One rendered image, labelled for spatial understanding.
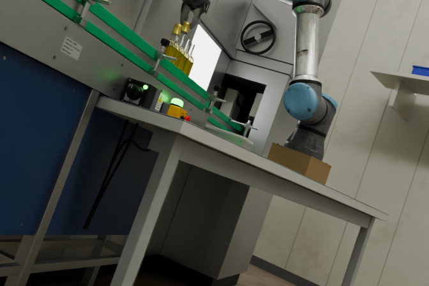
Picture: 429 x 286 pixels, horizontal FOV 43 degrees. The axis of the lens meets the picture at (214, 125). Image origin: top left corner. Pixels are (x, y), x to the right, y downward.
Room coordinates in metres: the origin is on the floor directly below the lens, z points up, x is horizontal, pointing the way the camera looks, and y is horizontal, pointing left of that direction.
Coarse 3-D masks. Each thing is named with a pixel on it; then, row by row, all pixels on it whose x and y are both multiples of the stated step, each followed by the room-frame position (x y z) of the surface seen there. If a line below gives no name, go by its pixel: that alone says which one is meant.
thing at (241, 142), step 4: (204, 128) 2.36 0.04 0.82; (208, 128) 2.35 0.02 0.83; (212, 132) 2.34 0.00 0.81; (216, 132) 2.34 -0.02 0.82; (220, 132) 2.33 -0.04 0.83; (220, 136) 2.33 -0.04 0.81; (224, 136) 2.32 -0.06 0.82; (228, 136) 2.32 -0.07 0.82; (232, 136) 2.31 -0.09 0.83; (232, 140) 2.31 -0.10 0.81; (236, 140) 2.31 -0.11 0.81; (240, 140) 2.30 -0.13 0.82; (244, 140) 2.30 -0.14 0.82; (240, 144) 2.30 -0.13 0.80; (244, 144) 2.31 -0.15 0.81; (248, 144) 2.38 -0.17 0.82; (248, 148) 2.40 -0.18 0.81
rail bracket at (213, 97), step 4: (216, 88) 2.32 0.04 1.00; (220, 88) 2.33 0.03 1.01; (216, 92) 2.32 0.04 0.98; (208, 96) 2.33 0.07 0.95; (212, 96) 2.32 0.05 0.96; (216, 96) 2.32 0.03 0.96; (212, 100) 2.32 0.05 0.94; (216, 100) 2.32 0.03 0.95; (220, 100) 2.31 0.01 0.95; (224, 100) 2.31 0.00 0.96; (212, 104) 2.32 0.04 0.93; (208, 108) 2.32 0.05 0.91; (208, 112) 2.31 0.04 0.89
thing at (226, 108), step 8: (232, 96) 3.32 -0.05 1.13; (240, 96) 3.39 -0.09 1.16; (256, 96) 3.25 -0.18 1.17; (224, 104) 3.33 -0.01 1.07; (232, 104) 3.31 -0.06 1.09; (240, 104) 3.44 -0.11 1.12; (256, 104) 3.24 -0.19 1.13; (224, 112) 3.32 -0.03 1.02; (232, 112) 3.36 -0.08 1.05; (256, 112) 3.24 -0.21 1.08
